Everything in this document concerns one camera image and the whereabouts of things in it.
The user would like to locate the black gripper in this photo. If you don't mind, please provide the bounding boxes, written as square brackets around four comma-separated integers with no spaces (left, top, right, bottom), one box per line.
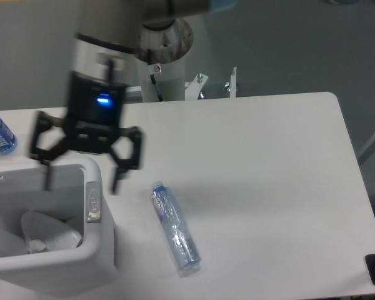
[29,71,144,194]

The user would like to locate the clear plastic water bottle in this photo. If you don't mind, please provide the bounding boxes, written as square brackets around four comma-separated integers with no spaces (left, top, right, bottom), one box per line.
[150,181,201,275]

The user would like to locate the white trash can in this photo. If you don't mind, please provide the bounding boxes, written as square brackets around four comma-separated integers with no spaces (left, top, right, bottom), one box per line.
[0,158,118,293]

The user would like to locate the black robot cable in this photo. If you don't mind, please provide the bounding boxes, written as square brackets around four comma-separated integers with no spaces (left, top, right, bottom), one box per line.
[146,48,165,103]

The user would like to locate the white metal base frame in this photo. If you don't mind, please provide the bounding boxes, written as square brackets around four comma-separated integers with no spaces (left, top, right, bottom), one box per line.
[126,66,240,103]

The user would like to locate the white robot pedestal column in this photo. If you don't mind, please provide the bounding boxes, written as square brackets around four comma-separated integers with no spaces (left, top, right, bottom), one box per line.
[136,18,194,89]

